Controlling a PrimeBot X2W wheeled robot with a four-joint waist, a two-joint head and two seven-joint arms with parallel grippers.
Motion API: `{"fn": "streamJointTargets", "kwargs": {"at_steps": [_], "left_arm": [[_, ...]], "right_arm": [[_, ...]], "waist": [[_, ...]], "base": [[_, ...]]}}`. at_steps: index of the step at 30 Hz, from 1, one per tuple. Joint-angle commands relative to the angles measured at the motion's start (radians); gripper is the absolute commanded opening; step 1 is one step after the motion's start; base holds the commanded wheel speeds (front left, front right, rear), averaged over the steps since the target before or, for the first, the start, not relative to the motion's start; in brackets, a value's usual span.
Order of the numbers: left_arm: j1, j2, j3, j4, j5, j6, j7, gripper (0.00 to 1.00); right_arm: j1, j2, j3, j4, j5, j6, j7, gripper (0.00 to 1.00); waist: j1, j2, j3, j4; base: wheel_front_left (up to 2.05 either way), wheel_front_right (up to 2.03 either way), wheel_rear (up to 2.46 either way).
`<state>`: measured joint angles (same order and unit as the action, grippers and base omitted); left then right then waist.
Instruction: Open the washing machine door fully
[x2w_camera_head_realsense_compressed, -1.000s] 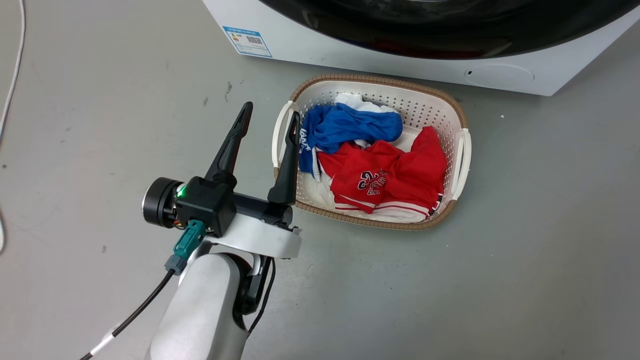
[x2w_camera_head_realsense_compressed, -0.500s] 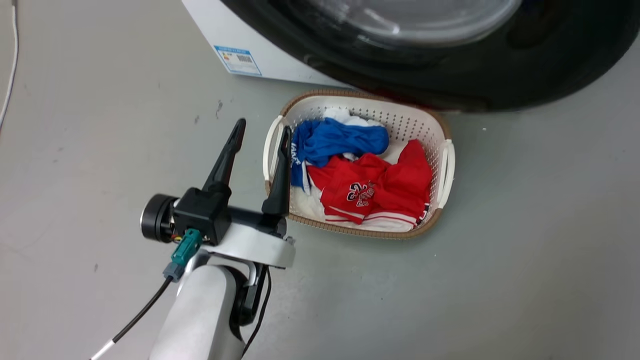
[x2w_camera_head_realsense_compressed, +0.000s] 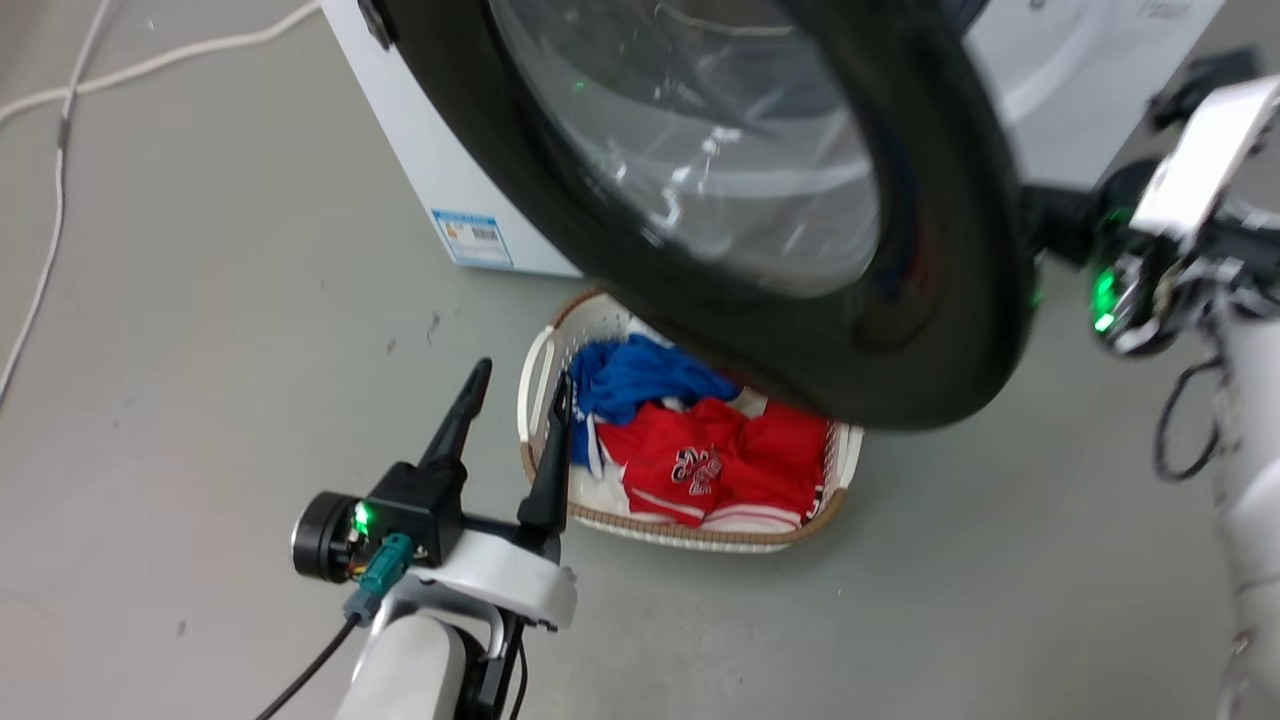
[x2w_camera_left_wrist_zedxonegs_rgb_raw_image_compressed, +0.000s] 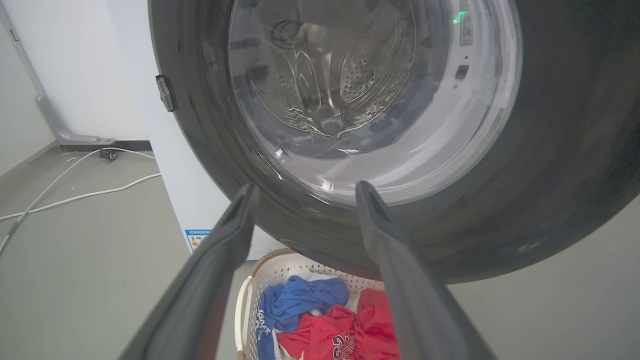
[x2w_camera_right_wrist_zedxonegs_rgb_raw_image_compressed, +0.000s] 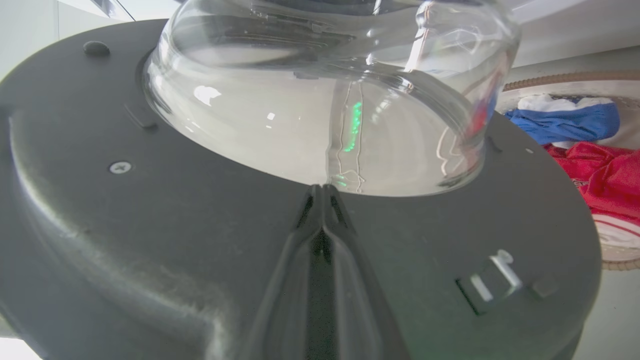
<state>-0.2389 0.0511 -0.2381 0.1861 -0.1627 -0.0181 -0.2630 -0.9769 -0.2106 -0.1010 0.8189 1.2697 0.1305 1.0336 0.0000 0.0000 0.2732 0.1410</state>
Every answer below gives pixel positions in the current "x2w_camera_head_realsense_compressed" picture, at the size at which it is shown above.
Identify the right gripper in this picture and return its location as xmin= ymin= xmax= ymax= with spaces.
xmin=1021 ymin=47 xmax=1280 ymax=357

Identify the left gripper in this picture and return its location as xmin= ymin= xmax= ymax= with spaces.
xmin=291 ymin=357 xmax=579 ymax=632

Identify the black round glass washer door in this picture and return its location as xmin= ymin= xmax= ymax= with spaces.
xmin=357 ymin=0 xmax=1037 ymax=432

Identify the white washing machine body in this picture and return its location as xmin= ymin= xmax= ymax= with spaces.
xmin=320 ymin=0 xmax=1227 ymax=278

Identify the white woven laundry basket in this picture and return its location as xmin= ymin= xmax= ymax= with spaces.
xmin=516 ymin=289 xmax=865 ymax=555

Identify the blue garment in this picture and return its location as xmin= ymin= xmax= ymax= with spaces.
xmin=566 ymin=334 xmax=744 ymax=467

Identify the red printed jersey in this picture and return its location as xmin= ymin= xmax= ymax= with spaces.
xmin=594 ymin=396 xmax=832 ymax=530

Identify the blue energy label sticker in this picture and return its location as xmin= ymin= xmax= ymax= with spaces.
xmin=431 ymin=208 xmax=515 ymax=270

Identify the black cable with teal plug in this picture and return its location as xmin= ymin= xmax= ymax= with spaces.
xmin=254 ymin=532 xmax=414 ymax=720

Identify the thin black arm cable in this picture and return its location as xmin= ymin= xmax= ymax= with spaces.
xmin=508 ymin=620 xmax=532 ymax=720

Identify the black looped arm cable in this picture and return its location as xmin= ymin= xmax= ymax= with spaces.
xmin=1154 ymin=357 xmax=1224 ymax=484

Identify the white floor cable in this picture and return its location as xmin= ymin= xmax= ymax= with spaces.
xmin=0 ymin=0 xmax=323 ymax=125
xmin=0 ymin=0 xmax=116 ymax=401

